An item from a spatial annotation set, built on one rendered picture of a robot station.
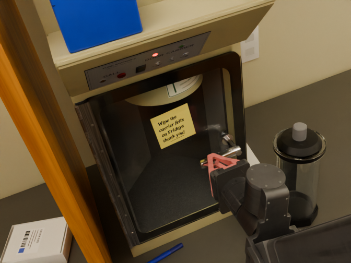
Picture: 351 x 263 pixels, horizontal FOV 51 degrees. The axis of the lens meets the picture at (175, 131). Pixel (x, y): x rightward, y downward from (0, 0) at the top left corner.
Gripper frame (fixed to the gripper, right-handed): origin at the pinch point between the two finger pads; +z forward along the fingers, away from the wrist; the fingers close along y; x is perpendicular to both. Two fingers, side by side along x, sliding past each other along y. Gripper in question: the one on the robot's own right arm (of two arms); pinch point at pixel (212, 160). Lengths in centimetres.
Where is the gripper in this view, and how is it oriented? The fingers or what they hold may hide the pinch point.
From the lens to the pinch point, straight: 72.8
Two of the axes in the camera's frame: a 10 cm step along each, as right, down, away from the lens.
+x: -9.2, 3.4, -2.0
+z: -3.6, -5.1, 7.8
